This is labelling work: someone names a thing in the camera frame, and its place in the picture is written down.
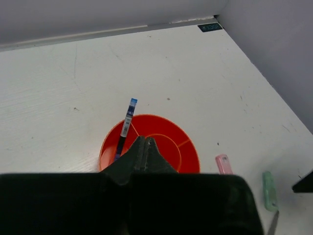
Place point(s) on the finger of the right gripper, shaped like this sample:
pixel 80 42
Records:
pixel 305 185

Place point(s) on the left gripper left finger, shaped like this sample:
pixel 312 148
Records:
pixel 61 203

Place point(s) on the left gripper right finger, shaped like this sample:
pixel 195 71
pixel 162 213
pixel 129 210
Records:
pixel 191 204

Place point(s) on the green correction tape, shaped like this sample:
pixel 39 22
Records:
pixel 269 192

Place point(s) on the pink correction tape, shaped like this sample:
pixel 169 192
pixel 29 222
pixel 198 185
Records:
pixel 223 164

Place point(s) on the blue pen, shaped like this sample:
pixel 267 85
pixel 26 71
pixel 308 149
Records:
pixel 125 128

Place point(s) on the orange round organizer container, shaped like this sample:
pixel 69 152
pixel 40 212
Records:
pixel 172 142

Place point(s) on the right blue label sticker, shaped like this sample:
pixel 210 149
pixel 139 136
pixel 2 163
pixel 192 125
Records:
pixel 210 27

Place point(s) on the black handled scissors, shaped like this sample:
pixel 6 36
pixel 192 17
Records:
pixel 273 225

